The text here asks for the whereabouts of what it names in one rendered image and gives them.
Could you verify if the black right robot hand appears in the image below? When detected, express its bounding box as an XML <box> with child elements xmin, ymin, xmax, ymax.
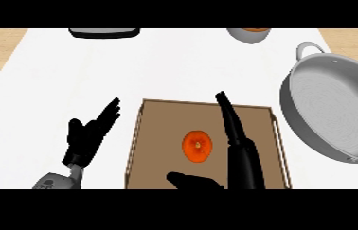
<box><xmin>165</xmin><ymin>91</ymin><xmax>267</xmax><ymax>190</ymax></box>

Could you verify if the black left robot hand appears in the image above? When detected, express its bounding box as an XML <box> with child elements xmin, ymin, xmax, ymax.
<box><xmin>62</xmin><ymin>97</ymin><xmax>121</xmax><ymax>169</ymax></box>

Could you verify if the brown wooden tray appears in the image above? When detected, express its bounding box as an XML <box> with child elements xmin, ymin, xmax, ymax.
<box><xmin>122</xmin><ymin>97</ymin><xmax>294</xmax><ymax>190</ymax></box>

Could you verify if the orange squash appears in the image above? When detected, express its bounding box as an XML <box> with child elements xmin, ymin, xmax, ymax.
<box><xmin>180</xmin><ymin>130</ymin><xmax>214</xmax><ymax>164</ymax></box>

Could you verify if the grey metal pot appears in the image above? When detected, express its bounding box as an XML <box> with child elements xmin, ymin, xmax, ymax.
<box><xmin>278</xmin><ymin>41</ymin><xmax>358</xmax><ymax>165</ymax></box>

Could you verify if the grey bowl with orange content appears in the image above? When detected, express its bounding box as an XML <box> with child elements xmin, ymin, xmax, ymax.
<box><xmin>226</xmin><ymin>27</ymin><xmax>272</xmax><ymax>44</ymax></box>

